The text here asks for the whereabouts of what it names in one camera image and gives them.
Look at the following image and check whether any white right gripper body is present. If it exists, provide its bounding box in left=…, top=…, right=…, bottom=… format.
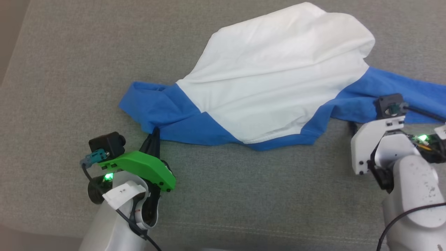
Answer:
left=350, top=118, right=407, bottom=193

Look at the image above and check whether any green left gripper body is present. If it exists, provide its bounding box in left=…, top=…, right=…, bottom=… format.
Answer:
left=87, top=151, right=176, bottom=205

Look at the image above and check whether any white and blue shirt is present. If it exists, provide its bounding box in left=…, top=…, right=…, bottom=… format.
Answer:
left=118, top=2, right=446, bottom=151

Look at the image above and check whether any grey fabric sofa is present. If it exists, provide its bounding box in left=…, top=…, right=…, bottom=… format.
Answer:
left=0, top=0, right=446, bottom=251

